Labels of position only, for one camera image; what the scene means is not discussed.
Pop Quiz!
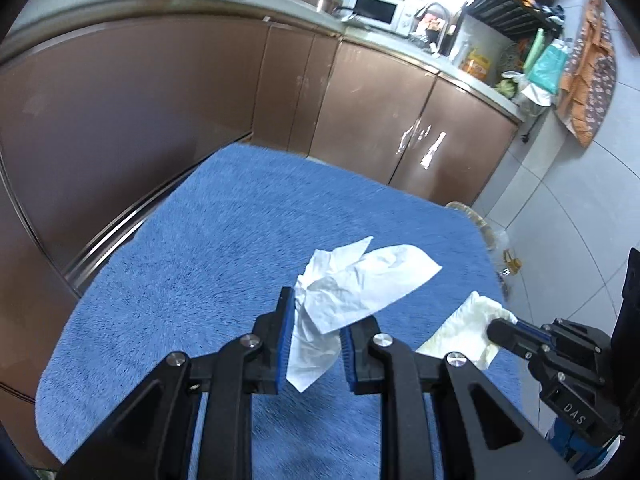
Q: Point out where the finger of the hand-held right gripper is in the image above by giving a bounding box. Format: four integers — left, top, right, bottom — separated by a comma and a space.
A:
486, 317, 552, 362

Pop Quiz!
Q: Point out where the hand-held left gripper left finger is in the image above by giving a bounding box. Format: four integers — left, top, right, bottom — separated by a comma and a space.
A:
57, 286, 297, 480

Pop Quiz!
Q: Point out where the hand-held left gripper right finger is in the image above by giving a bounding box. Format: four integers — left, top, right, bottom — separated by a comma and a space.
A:
340, 316, 576, 480

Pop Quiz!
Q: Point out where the metal faucet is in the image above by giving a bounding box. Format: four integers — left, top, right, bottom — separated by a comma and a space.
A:
419, 2, 464, 57

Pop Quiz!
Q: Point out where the large white tissue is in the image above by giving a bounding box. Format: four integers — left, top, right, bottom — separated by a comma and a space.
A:
285, 236, 444, 394

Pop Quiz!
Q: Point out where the small cream tissue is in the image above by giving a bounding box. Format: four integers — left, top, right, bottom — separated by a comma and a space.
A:
415, 290, 519, 372

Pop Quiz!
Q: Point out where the cooking oil bottle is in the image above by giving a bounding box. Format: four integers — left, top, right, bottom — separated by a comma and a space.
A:
499, 246, 524, 302

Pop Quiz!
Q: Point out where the yellow food package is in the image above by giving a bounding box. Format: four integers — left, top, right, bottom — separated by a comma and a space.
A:
460, 47, 494, 81

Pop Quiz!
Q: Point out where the black dish rack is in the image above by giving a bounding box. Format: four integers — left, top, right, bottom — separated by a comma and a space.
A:
462, 0, 567, 77

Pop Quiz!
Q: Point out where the white plastic bag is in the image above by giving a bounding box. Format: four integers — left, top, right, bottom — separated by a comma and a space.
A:
519, 80, 554, 109

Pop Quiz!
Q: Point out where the white microwave oven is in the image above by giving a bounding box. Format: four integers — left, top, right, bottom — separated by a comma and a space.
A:
347, 0, 424, 37

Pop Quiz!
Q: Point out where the blue fluffy mat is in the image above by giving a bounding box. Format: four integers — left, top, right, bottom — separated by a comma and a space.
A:
36, 142, 524, 480

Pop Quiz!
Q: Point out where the brown kitchen cabinet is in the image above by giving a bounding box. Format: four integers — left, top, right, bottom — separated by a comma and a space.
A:
0, 7, 524, 461

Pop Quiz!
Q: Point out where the teal plastic bag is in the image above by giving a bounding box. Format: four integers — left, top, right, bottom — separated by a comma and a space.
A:
527, 40, 571, 97

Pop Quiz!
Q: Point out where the orange patterned cloth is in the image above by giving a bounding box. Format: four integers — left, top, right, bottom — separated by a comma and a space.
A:
555, 0, 619, 149

